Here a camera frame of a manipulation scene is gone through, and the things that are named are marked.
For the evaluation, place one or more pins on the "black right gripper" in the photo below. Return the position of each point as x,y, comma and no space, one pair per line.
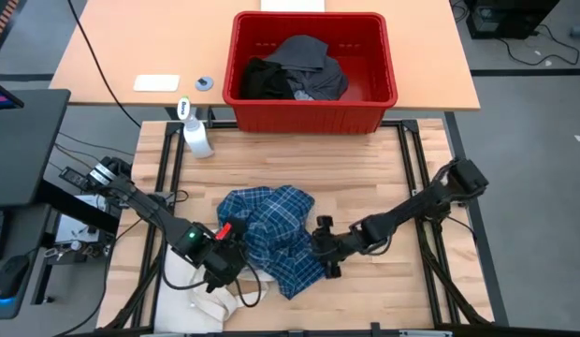
334,245

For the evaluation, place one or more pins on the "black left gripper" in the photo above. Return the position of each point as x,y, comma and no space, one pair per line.
224,262

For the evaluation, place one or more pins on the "blue plaid garment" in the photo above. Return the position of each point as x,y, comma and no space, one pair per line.
276,224

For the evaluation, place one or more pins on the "dark grey garment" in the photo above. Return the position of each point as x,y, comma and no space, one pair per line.
313,70

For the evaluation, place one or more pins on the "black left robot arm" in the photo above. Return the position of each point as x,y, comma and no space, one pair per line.
149,210

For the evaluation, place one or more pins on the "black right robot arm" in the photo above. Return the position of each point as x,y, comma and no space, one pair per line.
411,208

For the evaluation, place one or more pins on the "red plastic laundry bin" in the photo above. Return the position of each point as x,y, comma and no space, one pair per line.
308,119

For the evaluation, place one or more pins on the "white canvas tote bag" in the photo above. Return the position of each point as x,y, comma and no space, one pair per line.
178,309

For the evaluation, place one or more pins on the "white spray bottle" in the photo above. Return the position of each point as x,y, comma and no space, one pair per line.
198,140

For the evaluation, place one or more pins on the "black power adapter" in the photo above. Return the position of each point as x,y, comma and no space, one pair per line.
72,177

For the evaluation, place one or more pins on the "black garment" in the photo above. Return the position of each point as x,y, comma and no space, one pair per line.
264,82

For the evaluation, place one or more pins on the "white rectangular pad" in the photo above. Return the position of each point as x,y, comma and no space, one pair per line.
156,83

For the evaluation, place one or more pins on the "grey workstation desk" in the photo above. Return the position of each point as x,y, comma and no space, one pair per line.
18,309

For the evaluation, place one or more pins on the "black computer mouse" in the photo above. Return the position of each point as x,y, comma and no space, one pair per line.
11,276

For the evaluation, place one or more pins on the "dark grey flat panel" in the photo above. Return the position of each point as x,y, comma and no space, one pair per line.
23,150

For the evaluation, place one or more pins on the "light orange desk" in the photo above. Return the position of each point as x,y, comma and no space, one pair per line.
154,42

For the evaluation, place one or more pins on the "computer monitor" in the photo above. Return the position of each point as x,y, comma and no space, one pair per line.
0,99

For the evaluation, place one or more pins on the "black computer case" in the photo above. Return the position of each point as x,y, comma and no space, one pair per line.
510,19

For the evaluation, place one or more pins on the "orange black striped strip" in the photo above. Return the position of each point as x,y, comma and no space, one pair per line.
4,19

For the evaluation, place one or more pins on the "black aluminium rig frame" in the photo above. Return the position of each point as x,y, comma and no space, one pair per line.
222,124

